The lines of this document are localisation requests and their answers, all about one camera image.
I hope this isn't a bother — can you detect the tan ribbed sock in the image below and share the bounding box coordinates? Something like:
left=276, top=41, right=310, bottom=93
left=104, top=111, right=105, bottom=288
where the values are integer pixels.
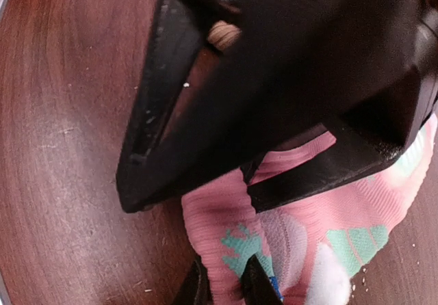
left=207, top=21, right=241, bottom=52

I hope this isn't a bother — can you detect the pink patterned sock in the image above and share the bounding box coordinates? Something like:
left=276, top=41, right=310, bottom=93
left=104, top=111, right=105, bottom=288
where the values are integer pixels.
left=181, top=116, right=437, bottom=304

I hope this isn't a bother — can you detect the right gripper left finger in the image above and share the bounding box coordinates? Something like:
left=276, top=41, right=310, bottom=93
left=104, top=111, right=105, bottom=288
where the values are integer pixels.
left=172, top=258, right=211, bottom=305

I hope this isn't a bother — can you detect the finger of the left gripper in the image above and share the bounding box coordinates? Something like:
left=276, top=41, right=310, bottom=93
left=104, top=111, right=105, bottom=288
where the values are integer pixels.
left=116, top=0, right=342, bottom=213
left=248, top=120, right=411, bottom=213

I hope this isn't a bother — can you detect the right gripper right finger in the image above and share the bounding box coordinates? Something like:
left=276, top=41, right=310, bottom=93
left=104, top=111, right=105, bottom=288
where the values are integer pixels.
left=241, top=254, right=282, bottom=305

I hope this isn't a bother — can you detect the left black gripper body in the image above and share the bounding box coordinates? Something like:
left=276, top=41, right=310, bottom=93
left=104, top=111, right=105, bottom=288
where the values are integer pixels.
left=239, top=0, right=438, bottom=148

